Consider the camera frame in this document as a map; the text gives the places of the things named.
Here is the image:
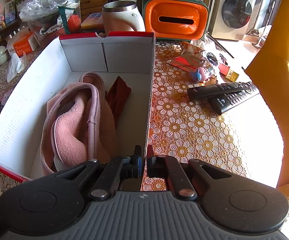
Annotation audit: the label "pink fluffy slippers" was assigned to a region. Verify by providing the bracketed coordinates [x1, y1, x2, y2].
[40, 72, 118, 174]

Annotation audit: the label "red cloth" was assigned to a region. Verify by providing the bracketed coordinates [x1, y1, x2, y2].
[105, 76, 131, 127]

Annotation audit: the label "black remote control upper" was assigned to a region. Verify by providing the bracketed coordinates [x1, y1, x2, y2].
[187, 82, 256, 101]

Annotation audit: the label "black remote control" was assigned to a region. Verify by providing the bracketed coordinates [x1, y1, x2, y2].
[187, 82, 256, 101]
[208, 86, 259, 115]

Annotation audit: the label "black remote control lower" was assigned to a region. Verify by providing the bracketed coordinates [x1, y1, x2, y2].
[208, 86, 259, 115]

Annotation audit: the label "pink and blue small toy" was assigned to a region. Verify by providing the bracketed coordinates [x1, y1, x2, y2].
[190, 67, 215, 82]

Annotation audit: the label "orange snack packet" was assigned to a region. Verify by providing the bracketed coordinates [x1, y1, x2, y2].
[167, 42, 208, 73]

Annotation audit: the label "red and white cardboard box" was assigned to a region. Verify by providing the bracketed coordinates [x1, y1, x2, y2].
[0, 31, 155, 182]

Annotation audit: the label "small yellow box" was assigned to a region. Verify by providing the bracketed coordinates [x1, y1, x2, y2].
[225, 69, 239, 82]

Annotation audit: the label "colourful flat plastic box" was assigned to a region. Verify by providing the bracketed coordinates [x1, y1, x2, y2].
[81, 12, 104, 31]

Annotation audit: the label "orange and green tissue box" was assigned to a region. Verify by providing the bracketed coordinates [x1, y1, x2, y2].
[142, 0, 209, 41]

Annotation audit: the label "yellow giraffe-shaped chair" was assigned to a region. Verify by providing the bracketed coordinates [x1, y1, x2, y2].
[246, 0, 289, 186]

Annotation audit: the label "orange and white carton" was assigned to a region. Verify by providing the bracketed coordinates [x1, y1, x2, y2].
[6, 27, 39, 57]

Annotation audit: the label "clear plastic bag bundle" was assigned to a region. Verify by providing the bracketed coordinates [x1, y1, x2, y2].
[17, 0, 80, 46]

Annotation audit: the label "wooden drawer cabinet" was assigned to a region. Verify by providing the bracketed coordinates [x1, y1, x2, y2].
[80, 0, 109, 22]

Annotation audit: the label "green ceramic lidded jar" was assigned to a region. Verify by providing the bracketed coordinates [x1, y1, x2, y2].
[0, 46, 9, 66]

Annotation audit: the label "washing machine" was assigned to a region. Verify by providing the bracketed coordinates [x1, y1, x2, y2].
[211, 0, 256, 41]

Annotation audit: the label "cream mug with handle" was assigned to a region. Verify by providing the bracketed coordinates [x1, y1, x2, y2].
[102, 0, 146, 36]

